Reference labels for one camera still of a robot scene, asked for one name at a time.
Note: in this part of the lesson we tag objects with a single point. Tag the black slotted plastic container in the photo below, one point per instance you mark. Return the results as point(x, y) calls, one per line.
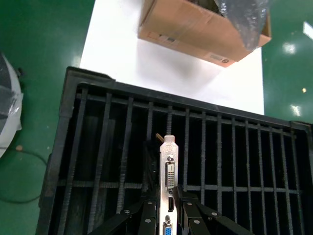
point(220, 151)

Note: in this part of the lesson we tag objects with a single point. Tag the brown cardboard box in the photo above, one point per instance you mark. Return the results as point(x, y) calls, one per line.
point(185, 31)

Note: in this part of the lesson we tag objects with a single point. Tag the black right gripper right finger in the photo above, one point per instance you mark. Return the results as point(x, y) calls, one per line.
point(195, 220)

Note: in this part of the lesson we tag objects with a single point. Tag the grey transparent antistatic bag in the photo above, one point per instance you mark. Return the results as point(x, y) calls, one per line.
point(244, 22)

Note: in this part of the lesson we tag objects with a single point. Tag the graphics card with metal bracket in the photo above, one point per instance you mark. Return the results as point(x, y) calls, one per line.
point(168, 151)

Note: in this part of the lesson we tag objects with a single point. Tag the white round bin with bag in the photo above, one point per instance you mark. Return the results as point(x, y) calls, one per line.
point(9, 117)

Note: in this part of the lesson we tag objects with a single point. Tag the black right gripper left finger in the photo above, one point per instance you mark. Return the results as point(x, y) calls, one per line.
point(141, 220)

